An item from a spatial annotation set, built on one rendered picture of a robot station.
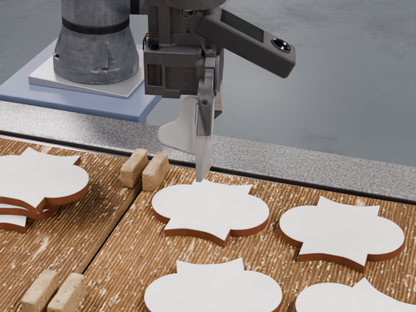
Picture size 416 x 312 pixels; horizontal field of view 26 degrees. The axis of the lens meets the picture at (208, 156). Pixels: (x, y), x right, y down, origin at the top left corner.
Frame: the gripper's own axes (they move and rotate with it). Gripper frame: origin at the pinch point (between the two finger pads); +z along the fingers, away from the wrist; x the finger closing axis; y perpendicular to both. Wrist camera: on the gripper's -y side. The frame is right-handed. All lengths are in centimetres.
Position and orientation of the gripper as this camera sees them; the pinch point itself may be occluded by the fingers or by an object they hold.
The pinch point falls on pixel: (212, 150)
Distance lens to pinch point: 105.6
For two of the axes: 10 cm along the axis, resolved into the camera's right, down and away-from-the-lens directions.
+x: -1.1, 5.1, -8.6
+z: 0.0, 8.6, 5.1
